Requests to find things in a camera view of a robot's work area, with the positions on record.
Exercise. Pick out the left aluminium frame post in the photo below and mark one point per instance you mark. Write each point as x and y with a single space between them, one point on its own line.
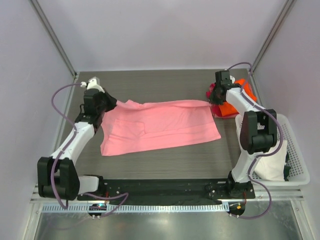
52 35

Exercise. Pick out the white plastic laundry basket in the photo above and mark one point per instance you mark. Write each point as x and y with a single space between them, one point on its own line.
298 175

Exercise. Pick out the orange folded t shirt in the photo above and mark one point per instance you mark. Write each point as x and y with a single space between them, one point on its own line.
226 109

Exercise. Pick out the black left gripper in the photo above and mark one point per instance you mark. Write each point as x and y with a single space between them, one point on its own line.
112 101

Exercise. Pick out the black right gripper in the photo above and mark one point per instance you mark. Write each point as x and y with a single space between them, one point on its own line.
212 98

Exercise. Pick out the right aluminium frame post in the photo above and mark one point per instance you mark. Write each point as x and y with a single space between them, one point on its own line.
276 26

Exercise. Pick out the white slotted cable duct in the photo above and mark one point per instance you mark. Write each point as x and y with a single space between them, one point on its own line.
104 208

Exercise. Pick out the white t shirt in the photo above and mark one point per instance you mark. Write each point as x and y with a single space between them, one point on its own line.
271 168

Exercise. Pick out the pink t shirt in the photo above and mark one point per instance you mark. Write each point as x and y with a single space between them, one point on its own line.
132 127

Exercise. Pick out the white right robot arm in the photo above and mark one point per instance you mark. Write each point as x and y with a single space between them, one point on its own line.
258 132

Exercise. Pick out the dark green t shirt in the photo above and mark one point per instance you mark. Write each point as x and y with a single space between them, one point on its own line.
287 168

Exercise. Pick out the aluminium frame post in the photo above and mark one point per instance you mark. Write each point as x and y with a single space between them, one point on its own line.
276 26
52 35

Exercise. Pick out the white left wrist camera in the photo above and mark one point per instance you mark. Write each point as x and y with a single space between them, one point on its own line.
93 83

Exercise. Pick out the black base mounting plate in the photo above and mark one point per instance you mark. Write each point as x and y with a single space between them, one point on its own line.
177 192

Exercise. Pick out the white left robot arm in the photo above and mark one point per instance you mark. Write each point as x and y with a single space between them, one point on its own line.
57 177

